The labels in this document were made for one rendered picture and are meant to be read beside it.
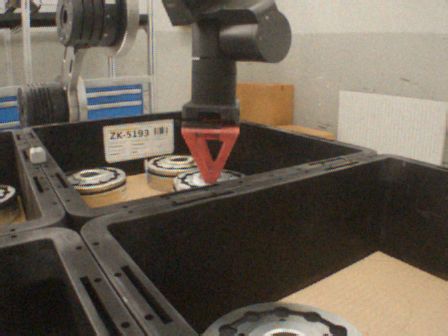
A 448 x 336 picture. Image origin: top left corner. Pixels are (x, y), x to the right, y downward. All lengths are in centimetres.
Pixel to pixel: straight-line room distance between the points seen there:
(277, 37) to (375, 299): 27
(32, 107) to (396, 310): 117
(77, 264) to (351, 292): 23
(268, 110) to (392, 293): 341
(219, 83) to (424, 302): 32
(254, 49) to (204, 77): 9
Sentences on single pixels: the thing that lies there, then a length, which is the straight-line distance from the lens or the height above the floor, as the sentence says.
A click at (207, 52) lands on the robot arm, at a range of 45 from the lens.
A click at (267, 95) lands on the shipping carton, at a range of 369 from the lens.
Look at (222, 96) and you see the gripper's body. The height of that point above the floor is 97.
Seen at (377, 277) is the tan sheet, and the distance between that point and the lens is 36.
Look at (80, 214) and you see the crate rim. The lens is 23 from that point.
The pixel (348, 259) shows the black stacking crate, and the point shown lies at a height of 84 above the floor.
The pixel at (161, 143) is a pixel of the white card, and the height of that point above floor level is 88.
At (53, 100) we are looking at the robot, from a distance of 130.
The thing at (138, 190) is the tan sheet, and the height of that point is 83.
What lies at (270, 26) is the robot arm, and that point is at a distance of 40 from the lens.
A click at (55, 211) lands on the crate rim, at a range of 24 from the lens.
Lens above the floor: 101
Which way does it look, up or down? 16 degrees down
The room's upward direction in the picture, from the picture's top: straight up
